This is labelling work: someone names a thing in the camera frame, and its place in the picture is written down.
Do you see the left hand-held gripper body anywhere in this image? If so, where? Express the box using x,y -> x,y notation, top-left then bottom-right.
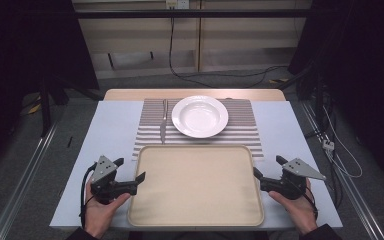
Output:
90,155 -> 138,205

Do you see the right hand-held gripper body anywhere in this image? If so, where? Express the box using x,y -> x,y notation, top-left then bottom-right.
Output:
260,158 -> 327,201

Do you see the person's right hand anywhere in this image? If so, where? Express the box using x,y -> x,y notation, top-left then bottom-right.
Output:
268,178 -> 319,236

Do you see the person's left hand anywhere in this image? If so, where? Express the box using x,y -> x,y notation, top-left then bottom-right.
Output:
84,179 -> 132,240

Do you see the striped placemat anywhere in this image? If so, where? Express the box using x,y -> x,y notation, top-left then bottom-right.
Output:
131,98 -> 265,161

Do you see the silver table knife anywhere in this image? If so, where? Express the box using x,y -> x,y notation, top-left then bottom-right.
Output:
159,98 -> 170,145

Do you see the beige plastic tray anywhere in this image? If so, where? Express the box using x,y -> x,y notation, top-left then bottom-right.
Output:
127,144 -> 265,228

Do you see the person's left dark sleeve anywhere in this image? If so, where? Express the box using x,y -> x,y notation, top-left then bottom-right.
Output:
65,226 -> 98,240

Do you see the person's dark sleeve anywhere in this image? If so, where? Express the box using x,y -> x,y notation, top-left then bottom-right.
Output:
65,226 -> 98,240
298,223 -> 343,240

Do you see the person's right dark sleeve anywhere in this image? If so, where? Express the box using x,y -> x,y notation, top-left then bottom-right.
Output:
298,223 -> 343,240

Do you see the white deep plate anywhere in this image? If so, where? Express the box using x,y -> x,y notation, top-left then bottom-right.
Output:
171,95 -> 230,139

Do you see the black metal stand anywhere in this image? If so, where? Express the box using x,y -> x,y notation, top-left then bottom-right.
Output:
19,74 -> 104,138

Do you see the dark curtain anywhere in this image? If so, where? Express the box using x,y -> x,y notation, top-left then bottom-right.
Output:
287,0 -> 384,193
0,0 -> 100,178

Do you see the black horizontal bar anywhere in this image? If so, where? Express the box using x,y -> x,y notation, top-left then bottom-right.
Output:
73,8 -> 314,19

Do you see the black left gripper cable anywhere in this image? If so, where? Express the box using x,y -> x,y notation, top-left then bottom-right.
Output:
79,162 -> 98,230

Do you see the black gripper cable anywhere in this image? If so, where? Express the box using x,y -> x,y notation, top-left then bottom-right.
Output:
304,185 -> 320,222
79,162 -> 98,230

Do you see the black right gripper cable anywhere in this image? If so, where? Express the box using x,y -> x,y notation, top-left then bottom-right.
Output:
304,185 -> 320,222

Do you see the white floor cable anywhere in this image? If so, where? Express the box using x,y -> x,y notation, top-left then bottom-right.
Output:
322,105 -> 364,179

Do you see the aluminium floor rail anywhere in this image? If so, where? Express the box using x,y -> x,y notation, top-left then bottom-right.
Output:
300,101 -> 384,240
0,121 -> 59,240

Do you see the black hanging wall cable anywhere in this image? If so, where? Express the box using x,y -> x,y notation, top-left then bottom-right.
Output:
168,16 -> 289,89

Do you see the white wall socket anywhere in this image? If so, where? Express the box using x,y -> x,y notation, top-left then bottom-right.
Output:
165,0 -> 190,10

